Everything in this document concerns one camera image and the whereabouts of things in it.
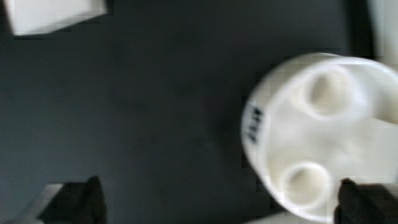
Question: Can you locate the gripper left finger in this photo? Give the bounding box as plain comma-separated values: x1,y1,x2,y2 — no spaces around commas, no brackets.
38,176,107,224

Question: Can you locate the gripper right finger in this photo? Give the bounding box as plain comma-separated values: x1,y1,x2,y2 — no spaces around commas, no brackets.
335,179,398,224

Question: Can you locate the white round stool seat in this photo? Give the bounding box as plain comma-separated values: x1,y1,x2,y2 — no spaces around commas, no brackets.
242,53,398,224

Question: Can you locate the white stool leg middle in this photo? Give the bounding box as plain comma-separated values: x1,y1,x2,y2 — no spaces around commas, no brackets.
2,0,107,36

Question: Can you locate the white U-shaped fence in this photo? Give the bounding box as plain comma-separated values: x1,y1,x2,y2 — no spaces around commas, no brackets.
369,0,398,67

